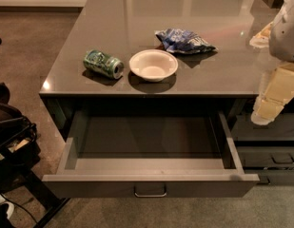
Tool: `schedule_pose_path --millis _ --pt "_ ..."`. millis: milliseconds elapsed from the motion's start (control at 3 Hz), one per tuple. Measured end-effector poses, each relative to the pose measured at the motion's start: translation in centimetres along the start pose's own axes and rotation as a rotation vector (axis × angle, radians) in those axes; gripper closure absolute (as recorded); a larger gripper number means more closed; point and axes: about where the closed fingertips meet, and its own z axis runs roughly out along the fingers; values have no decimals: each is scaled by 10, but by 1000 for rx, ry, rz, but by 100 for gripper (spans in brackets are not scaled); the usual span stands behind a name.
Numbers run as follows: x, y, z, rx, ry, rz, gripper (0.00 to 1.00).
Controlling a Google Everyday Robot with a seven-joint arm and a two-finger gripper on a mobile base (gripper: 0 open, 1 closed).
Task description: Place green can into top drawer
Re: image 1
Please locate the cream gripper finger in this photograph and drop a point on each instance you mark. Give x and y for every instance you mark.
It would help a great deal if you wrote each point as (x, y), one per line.
(261, 39)
(276, 90)

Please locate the green soda can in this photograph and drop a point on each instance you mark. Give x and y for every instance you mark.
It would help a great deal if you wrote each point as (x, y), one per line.
(104, 64)

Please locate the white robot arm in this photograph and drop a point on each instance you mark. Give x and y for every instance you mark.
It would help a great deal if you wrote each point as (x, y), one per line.
(281, 40)

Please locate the open grey top drawer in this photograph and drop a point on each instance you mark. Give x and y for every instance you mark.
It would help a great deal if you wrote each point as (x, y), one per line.
(193, 157)

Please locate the blue chip bag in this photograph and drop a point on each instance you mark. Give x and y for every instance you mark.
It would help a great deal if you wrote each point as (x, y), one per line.
(176, 40)

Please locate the white paper bowl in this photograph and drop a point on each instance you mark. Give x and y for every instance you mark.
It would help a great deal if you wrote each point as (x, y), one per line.
(153, 65)

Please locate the grey counter cabinet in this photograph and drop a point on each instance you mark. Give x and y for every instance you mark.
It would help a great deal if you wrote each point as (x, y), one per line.
(226, 79)

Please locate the metal drawer handle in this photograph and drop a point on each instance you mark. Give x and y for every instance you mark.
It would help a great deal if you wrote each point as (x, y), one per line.
(150, 191)

